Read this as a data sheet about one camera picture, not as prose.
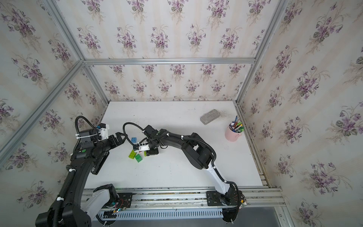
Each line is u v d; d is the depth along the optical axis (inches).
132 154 34.6
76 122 23.5
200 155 21.3
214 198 28.4
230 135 35.8
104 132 28.2
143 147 31.4
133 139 37.3
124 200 28.4
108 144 27.5
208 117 42.3
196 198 29.5
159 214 27.6
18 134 21.7
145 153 34.6
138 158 33.8
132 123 28.9
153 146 31.4
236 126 36.6
